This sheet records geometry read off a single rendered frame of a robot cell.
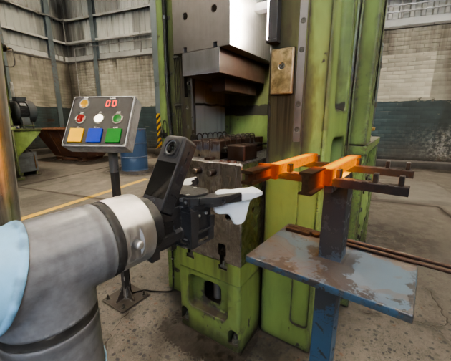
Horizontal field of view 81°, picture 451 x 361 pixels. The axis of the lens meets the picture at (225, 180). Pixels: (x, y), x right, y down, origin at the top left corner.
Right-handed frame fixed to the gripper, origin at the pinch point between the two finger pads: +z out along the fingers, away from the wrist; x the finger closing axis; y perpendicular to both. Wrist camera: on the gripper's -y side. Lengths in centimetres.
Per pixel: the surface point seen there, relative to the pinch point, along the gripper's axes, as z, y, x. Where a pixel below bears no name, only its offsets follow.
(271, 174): 15.4, 0.9, 1.3
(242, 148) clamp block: 51, 0, -30
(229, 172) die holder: 45, 9, -32
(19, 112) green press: 138, -26, -587
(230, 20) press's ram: 50, -48, -36
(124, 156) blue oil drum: 273, 64, -471
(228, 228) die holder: 45, 33, -32
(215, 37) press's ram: 50, -43, -43
